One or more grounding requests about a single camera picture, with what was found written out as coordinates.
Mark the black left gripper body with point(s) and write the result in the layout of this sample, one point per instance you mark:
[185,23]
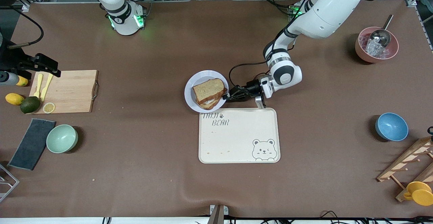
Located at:
[250,88]

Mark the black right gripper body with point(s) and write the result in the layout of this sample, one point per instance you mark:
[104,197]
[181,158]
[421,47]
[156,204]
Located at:
[13,59]

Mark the plain brown bread slice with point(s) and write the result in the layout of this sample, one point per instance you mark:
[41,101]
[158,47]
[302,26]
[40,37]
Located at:
[208,90]

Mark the toasted bread slice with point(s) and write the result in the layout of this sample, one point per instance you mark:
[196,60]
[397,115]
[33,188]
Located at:
[208,106]

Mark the pale round plate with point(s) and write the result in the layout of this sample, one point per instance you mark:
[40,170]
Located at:
[199,76]

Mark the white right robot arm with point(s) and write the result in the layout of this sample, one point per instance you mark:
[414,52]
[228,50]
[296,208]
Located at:
[118,10]

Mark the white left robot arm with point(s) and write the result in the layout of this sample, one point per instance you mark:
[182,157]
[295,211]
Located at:
[324,10]

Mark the yellow lemon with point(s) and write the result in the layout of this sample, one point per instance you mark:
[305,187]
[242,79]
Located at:
[14,99]
[23,81]

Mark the yellow plastic fork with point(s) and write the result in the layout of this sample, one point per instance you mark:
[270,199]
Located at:
[38,87]

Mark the yellow plastic knife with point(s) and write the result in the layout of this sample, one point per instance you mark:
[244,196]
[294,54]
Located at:
[46,87]

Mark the green lime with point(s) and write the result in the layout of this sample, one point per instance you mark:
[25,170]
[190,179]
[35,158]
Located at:
[30,105]

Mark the wooden cutting board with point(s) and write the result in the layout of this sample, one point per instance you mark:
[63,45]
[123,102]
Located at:
[74,88]

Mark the lemon slice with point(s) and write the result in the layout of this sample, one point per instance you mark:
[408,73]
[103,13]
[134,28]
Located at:
[49,108]

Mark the cream bear print tray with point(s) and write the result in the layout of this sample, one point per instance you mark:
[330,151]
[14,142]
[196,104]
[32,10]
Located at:
[233,139]

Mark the dark grey cloth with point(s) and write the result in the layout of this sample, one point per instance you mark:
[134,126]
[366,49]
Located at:
[30,146]

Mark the mint green bowl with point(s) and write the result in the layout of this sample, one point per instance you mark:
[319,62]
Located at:
[62,138]

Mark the pink bowl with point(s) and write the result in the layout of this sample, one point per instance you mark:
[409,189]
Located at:
[363,53]

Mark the clear ice cubes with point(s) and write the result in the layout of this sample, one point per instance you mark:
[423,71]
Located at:
[373,49]

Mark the metal scoop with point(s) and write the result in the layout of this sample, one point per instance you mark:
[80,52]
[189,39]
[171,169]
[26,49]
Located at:
[380,38]

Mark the blue bowl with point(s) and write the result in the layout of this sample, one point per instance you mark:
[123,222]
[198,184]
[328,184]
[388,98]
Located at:
[391,126]

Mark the wooden peg rack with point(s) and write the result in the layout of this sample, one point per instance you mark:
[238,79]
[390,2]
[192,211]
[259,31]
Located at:
[406,159]

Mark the dark green cup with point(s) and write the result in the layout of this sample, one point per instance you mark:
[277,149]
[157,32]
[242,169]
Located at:
[430,130]

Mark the yellow cup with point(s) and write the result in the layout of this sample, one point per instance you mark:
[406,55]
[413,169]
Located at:
[419,193]

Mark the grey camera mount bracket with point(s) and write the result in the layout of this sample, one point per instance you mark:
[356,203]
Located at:
[218,214]

